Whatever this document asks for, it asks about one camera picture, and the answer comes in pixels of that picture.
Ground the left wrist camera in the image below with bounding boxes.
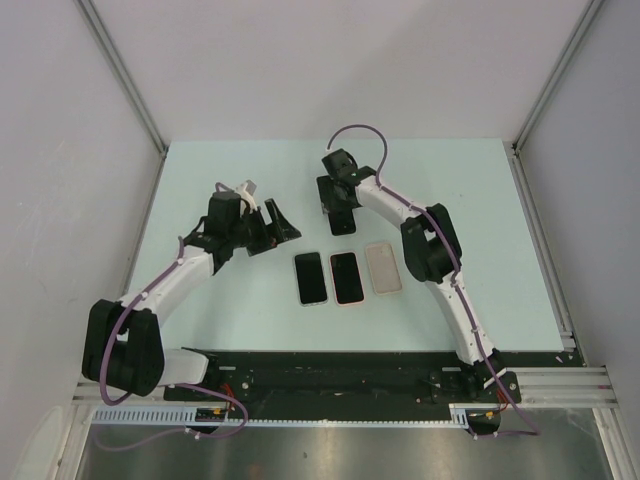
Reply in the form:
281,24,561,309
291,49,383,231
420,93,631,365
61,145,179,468
234,180,258,211

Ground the white slotted cable duct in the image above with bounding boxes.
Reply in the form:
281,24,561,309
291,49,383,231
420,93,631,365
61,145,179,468
91,405,498,429

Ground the right aluminium corner post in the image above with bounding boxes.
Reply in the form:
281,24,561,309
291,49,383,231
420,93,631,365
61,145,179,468
510,0,606,151

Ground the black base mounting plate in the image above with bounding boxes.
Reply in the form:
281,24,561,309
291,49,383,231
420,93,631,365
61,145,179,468
164,351,521,420

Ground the aluminium corner post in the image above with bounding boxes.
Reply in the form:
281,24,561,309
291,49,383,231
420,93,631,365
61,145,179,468
73,0,168,158
510,0,606,151

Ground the clear magsafe phone case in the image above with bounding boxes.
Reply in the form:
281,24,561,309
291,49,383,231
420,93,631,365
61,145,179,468
293,251,330,307

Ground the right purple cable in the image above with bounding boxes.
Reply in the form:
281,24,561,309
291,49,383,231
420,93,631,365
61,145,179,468
325,123,542,437

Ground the beige magsafe phone case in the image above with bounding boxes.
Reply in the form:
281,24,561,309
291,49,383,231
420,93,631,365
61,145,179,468
365,242,402,296

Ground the pink phone case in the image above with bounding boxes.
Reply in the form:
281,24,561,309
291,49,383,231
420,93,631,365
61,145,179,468
328,250,366,307

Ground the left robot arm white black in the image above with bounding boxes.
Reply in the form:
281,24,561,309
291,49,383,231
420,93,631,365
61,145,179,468
81,182,301,406

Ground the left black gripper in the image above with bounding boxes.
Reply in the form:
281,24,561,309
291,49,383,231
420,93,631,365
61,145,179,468
228,199,300,256

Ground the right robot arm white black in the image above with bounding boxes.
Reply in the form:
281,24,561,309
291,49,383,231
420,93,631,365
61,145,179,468
317,149,506,401

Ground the left aluminium corner post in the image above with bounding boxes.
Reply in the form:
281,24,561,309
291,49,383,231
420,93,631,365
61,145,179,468
73,0,168,158

